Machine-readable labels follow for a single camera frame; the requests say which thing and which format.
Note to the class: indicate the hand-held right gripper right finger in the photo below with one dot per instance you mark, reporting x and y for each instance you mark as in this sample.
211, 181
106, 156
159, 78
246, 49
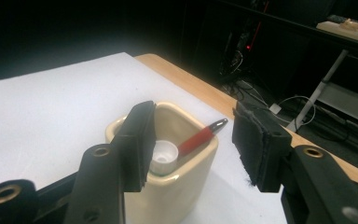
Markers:
261, 146

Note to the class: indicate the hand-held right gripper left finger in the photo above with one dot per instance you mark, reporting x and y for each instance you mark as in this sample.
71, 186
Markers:
133, 149

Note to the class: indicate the green and white marker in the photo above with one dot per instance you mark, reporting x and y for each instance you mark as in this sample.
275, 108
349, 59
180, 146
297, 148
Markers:
164, 157

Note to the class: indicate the red pen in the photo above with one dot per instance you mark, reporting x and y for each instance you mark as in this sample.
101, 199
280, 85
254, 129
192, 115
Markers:
199, 140

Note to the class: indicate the cream ceramic square cup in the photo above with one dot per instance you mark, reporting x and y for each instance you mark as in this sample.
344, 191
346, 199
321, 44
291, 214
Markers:
174, 199

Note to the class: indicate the white power adapter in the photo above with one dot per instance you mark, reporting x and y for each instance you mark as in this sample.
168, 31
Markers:
274, 108

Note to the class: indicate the wooden table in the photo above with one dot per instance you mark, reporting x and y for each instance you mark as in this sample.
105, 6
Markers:
199, 84

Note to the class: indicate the white table mat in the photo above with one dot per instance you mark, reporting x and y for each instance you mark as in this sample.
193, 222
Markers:
43, 109

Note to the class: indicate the beige object on desk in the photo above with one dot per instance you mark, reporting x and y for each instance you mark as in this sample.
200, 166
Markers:
350, 24

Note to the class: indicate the white desk frame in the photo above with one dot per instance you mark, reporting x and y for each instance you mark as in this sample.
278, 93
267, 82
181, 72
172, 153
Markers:
320, 85

